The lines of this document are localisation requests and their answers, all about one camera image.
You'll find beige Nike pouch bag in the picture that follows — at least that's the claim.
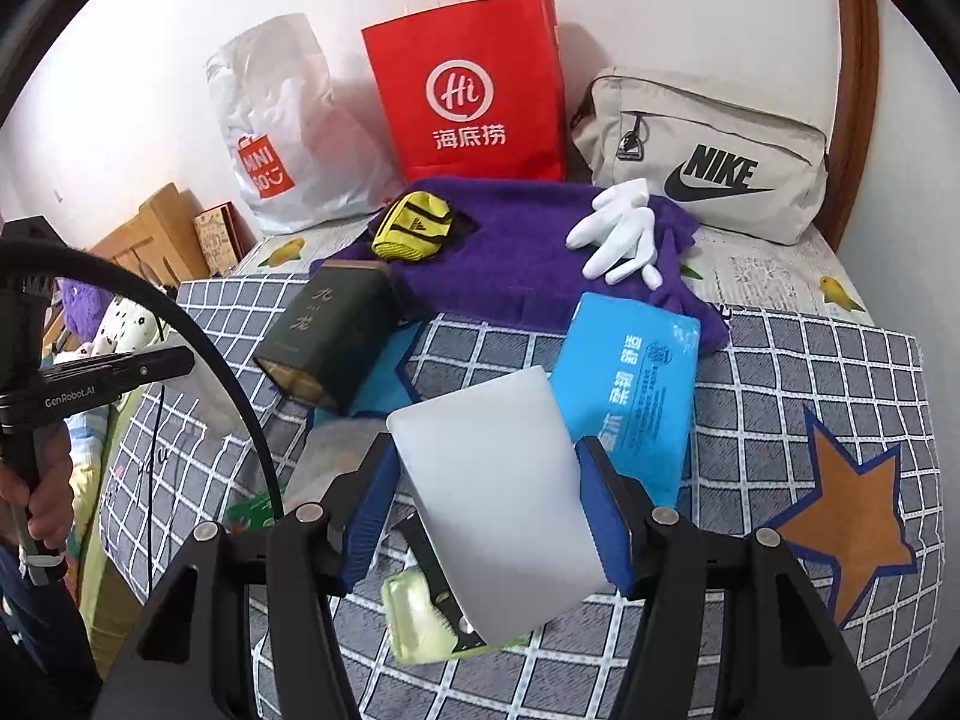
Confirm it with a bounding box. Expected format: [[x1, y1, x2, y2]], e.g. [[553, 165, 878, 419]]
[[569, 67, 828, 245]]

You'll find white Miniso plastic bag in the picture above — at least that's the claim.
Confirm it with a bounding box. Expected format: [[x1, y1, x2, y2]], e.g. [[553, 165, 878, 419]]
[[205, 13, 402, 236]]

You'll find brown patterned box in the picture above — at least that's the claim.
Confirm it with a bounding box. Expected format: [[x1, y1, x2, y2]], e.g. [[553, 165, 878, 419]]
[[192, 202, 251, 277]]

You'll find blue tissue pack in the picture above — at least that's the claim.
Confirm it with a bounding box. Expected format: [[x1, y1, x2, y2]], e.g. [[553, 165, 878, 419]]
[[550, 293, 700, 505]]

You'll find white sponge block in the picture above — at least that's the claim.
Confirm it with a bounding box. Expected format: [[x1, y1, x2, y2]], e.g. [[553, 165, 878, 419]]
[[386, 366, 607, 645]]

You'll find wooden bed headboard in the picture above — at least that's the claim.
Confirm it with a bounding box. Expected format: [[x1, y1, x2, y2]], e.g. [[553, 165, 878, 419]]
[[44, 180, 212, 355]]

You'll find red Haidilao paper bag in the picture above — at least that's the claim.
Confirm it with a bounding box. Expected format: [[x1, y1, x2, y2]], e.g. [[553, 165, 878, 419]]
[[361, 0, 568, 182]]

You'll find grey checked tablecloth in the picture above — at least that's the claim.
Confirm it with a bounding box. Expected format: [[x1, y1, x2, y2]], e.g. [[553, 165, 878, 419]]
[[98, 309, 946, 718]]

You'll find brown wooden door frame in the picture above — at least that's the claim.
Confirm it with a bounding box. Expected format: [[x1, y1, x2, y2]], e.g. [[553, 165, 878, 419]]
[[815, 0, 880, 252]]

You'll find yellow Adidas mini bag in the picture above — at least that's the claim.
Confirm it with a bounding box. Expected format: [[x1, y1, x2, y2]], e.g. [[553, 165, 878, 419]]
[[371, 190, 454, 262]]

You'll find green tissue packet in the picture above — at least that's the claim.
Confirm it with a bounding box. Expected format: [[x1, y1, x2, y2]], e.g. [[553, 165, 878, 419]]
[[381, 566, 530, 665]]

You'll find white glove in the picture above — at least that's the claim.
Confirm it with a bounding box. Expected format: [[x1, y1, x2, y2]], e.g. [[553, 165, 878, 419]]
[[565, 177, 664, 291]]

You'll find white dotted bedding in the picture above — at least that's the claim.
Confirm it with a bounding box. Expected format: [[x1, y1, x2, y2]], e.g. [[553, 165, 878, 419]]
[[62, 294, 179, 481]]

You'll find newspaper with lemon print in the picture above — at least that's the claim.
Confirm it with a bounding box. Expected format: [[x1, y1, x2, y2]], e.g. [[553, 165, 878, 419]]
[[231, 218, 872, 325]]

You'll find person's left hand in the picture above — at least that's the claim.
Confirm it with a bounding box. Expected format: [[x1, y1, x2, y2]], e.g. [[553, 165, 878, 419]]
[[0, 422, 73, 548]]

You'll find black strap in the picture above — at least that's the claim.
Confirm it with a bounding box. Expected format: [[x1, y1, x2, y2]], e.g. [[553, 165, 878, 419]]
[[392, 512, 488, 653]]

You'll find purple plush toy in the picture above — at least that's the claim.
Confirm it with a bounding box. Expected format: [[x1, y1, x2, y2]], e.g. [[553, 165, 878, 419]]
[[59, 278, 114, 343]]

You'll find dark green tea tin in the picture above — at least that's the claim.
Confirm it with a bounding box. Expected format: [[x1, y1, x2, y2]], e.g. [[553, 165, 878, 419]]
[[254, 260, 402, 415]]

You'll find purple towel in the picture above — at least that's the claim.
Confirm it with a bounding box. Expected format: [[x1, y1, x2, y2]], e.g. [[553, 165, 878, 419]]
[[310, 175, 731, 355]]

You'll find black cable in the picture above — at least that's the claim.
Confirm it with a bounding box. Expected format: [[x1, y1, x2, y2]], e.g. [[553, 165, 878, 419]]
[[0, 237, 285, 522]]

